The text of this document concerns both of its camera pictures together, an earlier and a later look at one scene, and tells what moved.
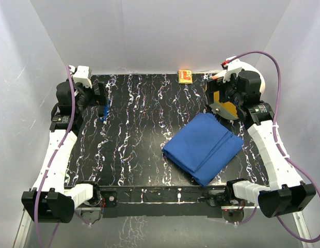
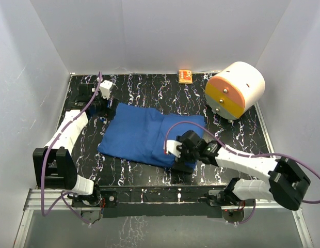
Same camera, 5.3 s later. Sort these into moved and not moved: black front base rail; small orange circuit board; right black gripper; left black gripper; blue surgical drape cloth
Moved: left black gripper; blue surgical drape cloth; right black gripper
Not moved: black front base rail; small orange circuit board
